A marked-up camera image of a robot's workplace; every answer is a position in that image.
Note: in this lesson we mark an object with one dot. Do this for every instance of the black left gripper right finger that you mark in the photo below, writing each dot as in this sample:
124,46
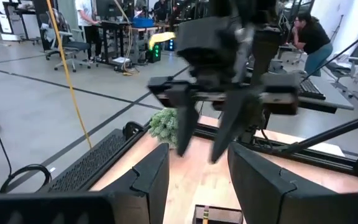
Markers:
259,193

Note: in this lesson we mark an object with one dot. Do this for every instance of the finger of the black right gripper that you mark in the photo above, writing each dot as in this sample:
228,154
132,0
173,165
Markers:
232,121
186,121

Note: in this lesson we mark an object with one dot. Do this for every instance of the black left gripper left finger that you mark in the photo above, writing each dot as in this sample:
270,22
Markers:
151,193

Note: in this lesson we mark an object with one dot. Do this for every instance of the yellow pencil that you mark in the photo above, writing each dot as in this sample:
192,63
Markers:
206,214

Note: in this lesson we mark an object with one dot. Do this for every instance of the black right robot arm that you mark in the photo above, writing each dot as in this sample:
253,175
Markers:
259,12

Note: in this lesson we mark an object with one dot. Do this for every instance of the black mesh desk organizer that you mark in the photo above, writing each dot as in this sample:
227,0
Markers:
222,214

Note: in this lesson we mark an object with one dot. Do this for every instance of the grey office chair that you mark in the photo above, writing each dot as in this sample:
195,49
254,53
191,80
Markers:
70,46
346,62

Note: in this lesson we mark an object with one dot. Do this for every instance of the green plant in white pot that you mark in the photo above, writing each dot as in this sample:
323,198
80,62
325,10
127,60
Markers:
165,127

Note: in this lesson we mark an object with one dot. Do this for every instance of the black keyboard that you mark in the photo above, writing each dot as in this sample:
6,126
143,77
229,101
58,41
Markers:
312,89

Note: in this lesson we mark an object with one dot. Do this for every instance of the grey desk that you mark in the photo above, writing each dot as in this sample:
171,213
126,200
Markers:
337,99

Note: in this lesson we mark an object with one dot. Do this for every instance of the person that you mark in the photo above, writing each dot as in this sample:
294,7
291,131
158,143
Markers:
159,7
87,18
314,37

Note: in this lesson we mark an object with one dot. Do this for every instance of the computer with green lights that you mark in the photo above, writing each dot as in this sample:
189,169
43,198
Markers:
155,53

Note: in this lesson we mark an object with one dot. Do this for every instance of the computer with blue lights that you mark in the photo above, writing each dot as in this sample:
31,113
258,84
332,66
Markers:
170,45

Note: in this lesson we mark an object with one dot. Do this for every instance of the blue storage bin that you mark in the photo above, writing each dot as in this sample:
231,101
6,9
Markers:
142,22

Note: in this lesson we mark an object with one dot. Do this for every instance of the black aluminium table frame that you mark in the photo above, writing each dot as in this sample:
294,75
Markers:
337,130

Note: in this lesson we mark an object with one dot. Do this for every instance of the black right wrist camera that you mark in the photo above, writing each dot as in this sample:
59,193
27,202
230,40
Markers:
204,37

